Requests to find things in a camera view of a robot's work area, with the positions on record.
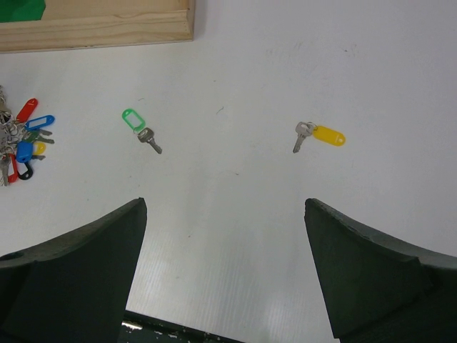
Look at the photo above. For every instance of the green cloth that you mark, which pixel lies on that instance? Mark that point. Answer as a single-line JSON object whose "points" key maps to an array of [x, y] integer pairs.
{"points": [[21, 10]]}

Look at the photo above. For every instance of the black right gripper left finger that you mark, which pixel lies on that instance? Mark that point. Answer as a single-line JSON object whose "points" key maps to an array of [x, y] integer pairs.
{"points": [[74, 287]]}

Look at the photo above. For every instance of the keyring bunch with coloured tags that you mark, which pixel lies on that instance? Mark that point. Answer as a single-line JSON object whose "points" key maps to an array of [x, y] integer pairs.
{"points": [[24, 139]]}

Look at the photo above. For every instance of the yellow tag key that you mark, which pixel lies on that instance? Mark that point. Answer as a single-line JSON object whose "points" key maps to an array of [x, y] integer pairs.
{"points": [[321, 133]]}

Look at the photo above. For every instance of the wooden rack base tray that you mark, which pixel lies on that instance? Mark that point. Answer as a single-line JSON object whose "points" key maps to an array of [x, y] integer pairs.
{"points": [[89, 24]]}

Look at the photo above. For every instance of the green tag key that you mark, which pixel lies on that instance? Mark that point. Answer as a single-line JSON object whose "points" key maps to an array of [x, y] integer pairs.
{"points": [[138, 125]]}

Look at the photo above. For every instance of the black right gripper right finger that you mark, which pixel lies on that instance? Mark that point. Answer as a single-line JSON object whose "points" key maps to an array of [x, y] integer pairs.
{"points": [[378, 288]]}

